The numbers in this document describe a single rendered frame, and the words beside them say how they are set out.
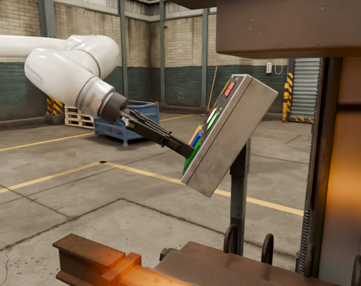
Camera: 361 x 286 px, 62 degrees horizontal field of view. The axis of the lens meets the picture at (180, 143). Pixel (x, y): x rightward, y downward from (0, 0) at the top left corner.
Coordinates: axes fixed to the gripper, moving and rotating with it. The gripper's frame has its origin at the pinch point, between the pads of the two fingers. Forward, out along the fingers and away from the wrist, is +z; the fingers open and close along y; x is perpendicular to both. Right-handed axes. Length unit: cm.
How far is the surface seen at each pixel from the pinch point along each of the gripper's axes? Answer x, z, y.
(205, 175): -1.0, 8.0, 7.1
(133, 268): -2.0, 0.0, 45.9
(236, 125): 12.2, 8.0, 7.1
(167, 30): 80, -182, -959
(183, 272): -1.2, 5.2, 43.5
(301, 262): -1.8, 28.6, 22.3
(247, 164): 3.3, 18.7, -7.8
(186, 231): -92, 46, -143
